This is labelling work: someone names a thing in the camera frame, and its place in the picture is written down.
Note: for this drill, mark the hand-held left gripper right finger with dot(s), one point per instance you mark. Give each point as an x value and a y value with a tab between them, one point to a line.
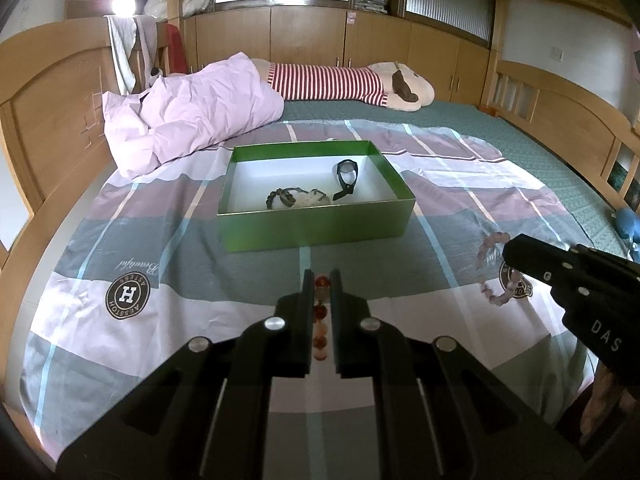
350	335

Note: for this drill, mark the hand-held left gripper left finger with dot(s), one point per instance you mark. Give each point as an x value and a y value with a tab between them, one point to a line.
295	330

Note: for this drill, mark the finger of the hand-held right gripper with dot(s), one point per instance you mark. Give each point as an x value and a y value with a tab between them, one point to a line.
535	257

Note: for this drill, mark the green cardboard box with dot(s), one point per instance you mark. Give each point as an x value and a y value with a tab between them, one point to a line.
310	230

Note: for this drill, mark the black wrist watch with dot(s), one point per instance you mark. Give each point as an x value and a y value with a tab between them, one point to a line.
349	182

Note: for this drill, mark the person's right hand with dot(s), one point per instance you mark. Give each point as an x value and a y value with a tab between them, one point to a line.
602	400

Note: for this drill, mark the blue plush toy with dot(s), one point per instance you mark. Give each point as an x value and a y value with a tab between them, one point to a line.
629	225

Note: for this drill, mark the green mattress cover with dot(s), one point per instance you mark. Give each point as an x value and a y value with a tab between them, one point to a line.
540	160

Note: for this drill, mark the wooden footboard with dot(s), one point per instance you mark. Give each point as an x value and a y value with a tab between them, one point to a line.
560	110

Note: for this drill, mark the printed checked bed sheet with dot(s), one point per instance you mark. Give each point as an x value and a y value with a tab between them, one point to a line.
150	230

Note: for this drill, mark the pink duvet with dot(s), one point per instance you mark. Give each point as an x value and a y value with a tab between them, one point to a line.
200	105

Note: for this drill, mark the striped plush toy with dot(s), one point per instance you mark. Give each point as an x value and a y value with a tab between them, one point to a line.
325	82

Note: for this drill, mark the small white plush toy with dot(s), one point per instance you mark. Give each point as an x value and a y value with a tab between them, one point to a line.
155	77

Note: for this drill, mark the red cloth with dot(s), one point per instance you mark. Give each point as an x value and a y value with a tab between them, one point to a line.
176	50

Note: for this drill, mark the wooden headboard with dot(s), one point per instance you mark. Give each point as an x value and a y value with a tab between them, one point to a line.
55	125

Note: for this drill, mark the hanging grey clothes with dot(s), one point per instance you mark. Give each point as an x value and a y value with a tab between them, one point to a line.
122	50

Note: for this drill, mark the white wall socket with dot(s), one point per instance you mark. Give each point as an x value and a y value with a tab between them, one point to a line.
556	53

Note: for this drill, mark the wooden wall cabinets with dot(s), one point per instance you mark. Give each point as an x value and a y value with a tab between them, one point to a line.
310	35

